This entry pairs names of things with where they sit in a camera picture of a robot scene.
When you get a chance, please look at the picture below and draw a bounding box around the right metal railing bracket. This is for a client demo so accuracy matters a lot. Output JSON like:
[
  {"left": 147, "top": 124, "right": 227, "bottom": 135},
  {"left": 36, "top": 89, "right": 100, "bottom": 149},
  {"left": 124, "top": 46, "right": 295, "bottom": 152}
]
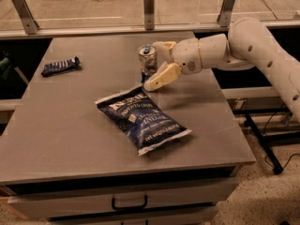
[{"left": 217, "top": 0, "right": 235, "bottom": 27}]

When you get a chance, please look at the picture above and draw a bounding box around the middle metal railing bracket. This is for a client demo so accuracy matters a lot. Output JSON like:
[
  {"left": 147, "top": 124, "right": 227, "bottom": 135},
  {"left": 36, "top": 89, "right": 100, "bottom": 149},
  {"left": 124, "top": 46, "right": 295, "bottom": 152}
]
[{"left": 143, "top": 0, "right": 155, "bottom": 30}]

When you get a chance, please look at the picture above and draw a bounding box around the dark blue snack bar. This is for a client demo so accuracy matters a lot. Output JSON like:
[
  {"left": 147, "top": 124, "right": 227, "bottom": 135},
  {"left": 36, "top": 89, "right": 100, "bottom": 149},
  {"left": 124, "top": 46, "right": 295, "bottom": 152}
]
[{"left": 41, "top": 56, "right": 82, "bottom": 77}]

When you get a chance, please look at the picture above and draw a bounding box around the black floor stand leg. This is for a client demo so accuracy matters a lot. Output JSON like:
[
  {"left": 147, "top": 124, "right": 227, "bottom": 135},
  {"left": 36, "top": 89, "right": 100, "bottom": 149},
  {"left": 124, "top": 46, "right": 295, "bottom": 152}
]
[{"left": 244, "top": 113, "right": 284, "bottom": 175}]

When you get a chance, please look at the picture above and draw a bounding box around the silver blue redbull can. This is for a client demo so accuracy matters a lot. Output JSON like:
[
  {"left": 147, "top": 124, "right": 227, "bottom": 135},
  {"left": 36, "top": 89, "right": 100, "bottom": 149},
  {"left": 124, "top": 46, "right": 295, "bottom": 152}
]
[{"left": 138, "top": 44, "right": 158, "bottom": 83}]

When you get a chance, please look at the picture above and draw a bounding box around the metal railing bracket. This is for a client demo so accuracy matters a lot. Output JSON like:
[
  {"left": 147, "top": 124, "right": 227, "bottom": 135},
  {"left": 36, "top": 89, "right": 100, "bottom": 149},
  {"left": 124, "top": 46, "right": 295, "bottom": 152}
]
[
  {"left": 11, "top": 0, "right": 39, "bottom": 35},
  {"left": 143, "top": 0, "right": 155, "bottom": 30},
  {"left": 217, "top": 0, "right": 235, "bottom": 27}
]

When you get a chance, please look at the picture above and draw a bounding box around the upper drawer with black handle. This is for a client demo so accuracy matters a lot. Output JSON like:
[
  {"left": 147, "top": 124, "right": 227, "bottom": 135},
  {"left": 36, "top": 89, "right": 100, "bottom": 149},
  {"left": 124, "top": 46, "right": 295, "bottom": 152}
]
[{"left": 8, "top": 177, "right": 238, "bottom": 218}]

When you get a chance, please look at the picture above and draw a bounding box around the lower drawer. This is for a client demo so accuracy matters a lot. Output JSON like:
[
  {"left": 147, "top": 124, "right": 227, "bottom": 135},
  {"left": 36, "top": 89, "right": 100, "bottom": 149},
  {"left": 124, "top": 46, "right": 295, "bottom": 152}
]
[{"left": 50, "top": 206, "right": 218, "bottom": 225}]

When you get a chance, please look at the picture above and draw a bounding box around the left metal railing bracket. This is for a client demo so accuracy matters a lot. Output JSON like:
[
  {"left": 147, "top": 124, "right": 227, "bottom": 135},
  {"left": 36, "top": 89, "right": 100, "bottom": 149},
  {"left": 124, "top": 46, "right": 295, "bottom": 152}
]
[{"left": 11, "top": 0, "right": 39, "bottom": 35}]

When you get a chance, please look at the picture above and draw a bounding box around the blue chip bag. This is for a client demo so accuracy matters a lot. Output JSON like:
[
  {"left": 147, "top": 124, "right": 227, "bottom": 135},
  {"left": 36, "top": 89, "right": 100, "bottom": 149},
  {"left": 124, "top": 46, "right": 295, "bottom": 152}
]
[{"left": 96, "top": 85, "right": 191, "bottom": 156}]

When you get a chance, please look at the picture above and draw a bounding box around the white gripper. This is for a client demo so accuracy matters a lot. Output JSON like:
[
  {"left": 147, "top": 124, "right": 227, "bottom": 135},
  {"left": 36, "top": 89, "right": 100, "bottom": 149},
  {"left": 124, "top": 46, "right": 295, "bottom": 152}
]
[{"left": 143, "top": 37, "right": 203, "bottom": 92}]

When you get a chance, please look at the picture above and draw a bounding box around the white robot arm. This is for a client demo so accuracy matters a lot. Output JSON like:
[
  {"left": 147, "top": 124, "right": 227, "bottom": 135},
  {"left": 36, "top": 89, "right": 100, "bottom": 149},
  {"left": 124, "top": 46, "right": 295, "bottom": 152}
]
[{"left": 143, "top": 18, "right": 300, "bottom": 121}]

